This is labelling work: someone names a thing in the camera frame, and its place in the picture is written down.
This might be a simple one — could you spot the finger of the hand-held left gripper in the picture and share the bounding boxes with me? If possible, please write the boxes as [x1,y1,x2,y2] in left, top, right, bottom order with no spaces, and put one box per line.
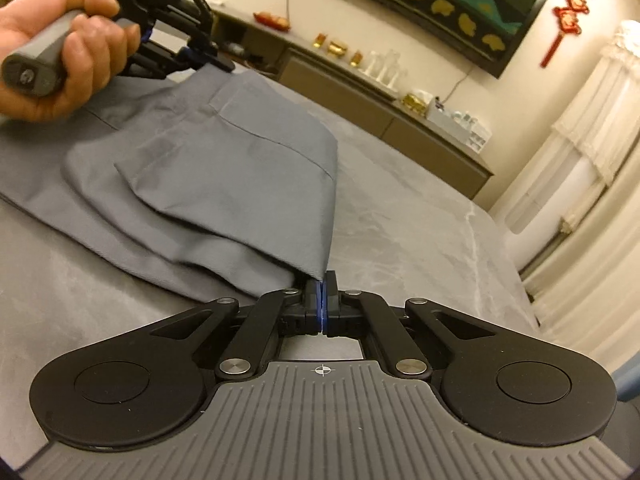
[124,42,185,81]
[172,35,236,73]

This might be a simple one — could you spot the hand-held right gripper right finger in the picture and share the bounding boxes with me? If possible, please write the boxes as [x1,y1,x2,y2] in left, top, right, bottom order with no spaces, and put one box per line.
[324,270,496,378]

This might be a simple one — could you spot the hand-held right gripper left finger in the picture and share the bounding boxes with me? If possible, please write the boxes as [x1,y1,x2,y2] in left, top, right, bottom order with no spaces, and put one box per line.
[150,280,325,380]

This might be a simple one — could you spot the grey pants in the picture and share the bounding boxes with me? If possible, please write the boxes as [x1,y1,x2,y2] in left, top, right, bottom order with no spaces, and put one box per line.
[0,67,341,301]

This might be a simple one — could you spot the person's left hand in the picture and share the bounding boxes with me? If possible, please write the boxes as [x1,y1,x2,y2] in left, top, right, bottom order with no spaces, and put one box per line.
[0,0,143,123]

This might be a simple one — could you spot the red fruit plate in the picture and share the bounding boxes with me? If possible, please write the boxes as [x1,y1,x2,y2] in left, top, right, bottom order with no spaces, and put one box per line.
[252,10,292,29]

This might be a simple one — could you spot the set of clear glasses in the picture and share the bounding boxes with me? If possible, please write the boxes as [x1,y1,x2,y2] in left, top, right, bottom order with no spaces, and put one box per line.
[367,50,411,91]

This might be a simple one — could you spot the long grey television cabinet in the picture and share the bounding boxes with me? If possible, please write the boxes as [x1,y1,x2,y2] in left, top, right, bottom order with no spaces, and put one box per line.
[215,7,494,201]

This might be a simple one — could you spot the white desktop organizer box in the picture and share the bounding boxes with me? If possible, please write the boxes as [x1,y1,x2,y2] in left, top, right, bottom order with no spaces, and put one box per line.
[425,97,494,154]

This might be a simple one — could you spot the cream curtain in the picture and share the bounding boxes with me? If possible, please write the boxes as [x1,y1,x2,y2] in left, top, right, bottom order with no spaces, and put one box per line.
[520,135,640,302]

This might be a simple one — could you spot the white lace curtain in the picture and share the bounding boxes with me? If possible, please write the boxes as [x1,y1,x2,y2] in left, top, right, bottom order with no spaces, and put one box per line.
[490,20,640,234]

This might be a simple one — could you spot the red knot ornament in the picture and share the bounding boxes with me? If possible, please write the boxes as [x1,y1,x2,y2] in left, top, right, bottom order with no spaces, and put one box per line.
[540,0,604,69]

